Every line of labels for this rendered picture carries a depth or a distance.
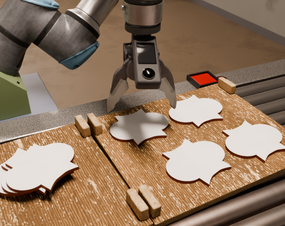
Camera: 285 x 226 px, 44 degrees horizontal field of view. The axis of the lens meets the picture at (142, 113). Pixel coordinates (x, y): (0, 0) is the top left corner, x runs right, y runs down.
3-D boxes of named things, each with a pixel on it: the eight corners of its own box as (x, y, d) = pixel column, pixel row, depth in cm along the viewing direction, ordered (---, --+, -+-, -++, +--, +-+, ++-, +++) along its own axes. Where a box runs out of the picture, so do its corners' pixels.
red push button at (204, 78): (189, 80, 107) (190, 76, 107) (206, 76, 109) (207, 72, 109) (200, 89, 103) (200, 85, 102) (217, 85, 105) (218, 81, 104)
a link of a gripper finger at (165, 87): (180, 91, 83) (159, 63, 79) (186, 104, 78) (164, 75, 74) (169, 98, 84) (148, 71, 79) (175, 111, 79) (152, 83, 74)
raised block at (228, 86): (217, 85, 100) (218, 77, 99) (221, 84, 101) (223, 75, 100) (230, 95, 96) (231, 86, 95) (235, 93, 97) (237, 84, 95)
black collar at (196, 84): (186, 79, 108) (186, 74, 107) (207, 75, 110) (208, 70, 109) (199, 91, 102) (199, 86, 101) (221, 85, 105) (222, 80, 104)
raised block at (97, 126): (86, 122, 85) (85, 113, 84) (94, 120, 86) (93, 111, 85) (95, 136, 81) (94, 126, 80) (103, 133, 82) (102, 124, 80)
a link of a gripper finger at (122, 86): (107, 101, 82) (131, 71, 79) (109, 115, 77) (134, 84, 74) (96, 95, 81) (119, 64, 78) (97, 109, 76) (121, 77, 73)
